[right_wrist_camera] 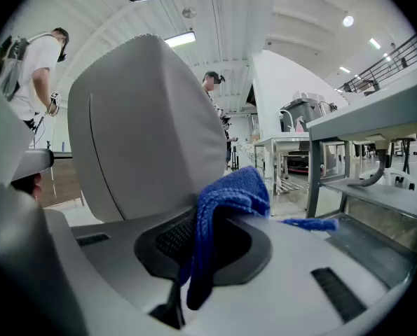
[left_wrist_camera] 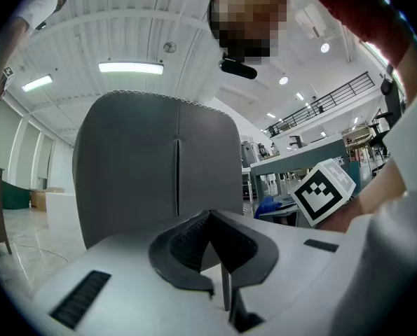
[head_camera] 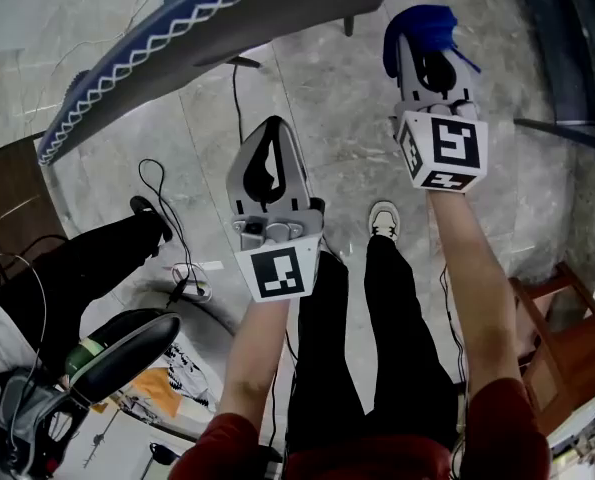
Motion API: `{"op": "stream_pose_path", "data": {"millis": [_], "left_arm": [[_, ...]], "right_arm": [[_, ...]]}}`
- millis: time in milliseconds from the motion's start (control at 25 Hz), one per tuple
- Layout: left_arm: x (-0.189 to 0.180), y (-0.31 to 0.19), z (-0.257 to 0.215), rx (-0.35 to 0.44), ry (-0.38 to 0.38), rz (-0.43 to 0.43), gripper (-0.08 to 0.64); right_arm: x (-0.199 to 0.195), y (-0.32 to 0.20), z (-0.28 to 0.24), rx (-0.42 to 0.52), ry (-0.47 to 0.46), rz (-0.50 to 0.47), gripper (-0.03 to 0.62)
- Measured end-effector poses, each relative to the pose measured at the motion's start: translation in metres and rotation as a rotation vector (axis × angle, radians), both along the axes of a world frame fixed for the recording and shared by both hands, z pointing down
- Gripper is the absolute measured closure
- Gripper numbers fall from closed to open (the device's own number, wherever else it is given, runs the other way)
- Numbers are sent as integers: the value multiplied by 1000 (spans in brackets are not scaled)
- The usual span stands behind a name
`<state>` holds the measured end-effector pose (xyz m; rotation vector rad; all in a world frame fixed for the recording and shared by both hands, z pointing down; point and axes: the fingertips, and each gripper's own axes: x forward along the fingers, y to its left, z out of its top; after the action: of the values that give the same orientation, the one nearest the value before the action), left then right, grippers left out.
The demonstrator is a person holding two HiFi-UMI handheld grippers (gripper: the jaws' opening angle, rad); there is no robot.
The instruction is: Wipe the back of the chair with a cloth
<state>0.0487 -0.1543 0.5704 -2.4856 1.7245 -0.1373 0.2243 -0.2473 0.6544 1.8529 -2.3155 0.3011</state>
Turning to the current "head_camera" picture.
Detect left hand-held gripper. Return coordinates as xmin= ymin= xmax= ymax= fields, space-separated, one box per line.
xmin=225 ymin=114 xmax=327 ymax=302

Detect person's left forearm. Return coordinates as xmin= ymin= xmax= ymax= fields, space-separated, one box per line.
xmin=216 ymin=292 xmax=298 ymax=427

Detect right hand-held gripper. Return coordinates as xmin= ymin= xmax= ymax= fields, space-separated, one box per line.
xmin=388 ymin=33 xmax=490 ymax=195

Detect person's right shoe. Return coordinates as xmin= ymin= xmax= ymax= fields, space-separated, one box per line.
xmin=366 ymin=198 xmax=402 ymax=243

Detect brown wooden cabinet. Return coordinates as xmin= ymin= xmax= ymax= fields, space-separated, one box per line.
xmin=506 ymin=261 xmax=595 ymax=437

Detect black cable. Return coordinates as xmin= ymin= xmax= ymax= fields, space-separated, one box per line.
xmin=230 ymin=60 xmax=246 ymax=145
xmin=137 ymin=158 xmax=213 ymax=309

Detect person's right forearm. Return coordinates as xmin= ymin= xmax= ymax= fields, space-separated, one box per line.
xmin=425 ymin=190 xmax=526 ymax=392

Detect dark wooden cabinet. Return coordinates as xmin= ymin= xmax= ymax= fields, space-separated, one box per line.
xmin=0 ymin=137 xmax=71 ymax=279

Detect person's leg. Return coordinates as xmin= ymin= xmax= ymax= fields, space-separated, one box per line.
xmin=285 ymin=250 xmax=371 ymax=457
xmin=362 ymin=232 xmax=461 ymax=449

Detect black white patterned cloth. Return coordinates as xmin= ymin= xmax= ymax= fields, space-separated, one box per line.
xmin=159 ymin=340 xmax=218 ymax=417

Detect grey chair with blue seat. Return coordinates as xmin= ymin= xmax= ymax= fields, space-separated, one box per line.
xmin=36 ymin=0 xmax=413 ymax=167

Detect white red power strip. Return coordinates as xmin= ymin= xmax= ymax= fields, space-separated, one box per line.
xmin=165 ymin=262 xmax=213 ymax=300

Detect person's left leg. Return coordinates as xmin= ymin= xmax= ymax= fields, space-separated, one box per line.
xmin=285 ymin=250 xmax=371 ymax=457

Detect blue wiping cloth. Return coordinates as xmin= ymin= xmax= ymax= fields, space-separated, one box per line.
xmin=382 ymin=3 xmax=482 ymax=80

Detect person's red shirt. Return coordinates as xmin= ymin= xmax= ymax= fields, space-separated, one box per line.
xmin=169 ymin=375 xmax=552 ymax=480

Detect person's right leg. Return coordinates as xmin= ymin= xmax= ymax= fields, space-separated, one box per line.
xmin=362 ymin=232 xmax=461 ymax=449

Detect orange cloth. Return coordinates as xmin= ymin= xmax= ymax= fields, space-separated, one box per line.
xmin=126 ymin=367 xmax=183 ymax=419

